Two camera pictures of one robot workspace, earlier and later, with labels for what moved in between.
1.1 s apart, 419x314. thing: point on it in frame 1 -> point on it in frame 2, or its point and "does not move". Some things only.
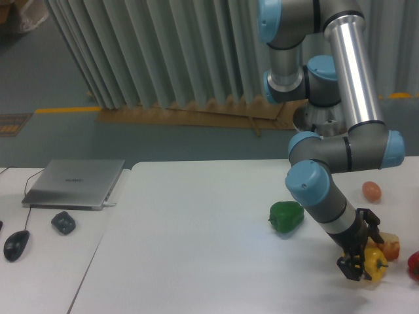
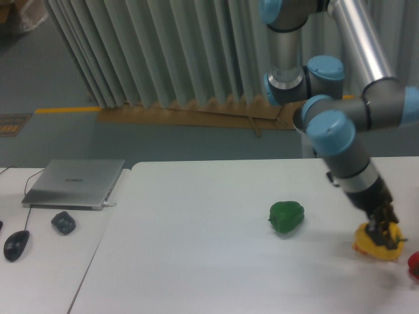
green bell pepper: (286, 216) does not move
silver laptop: (80, 184) does not move
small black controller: (64, 222) does not move
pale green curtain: (135, 52) does not move
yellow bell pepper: (375, 262) -> (363, 244)
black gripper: (353, 241) -> (370, 200)
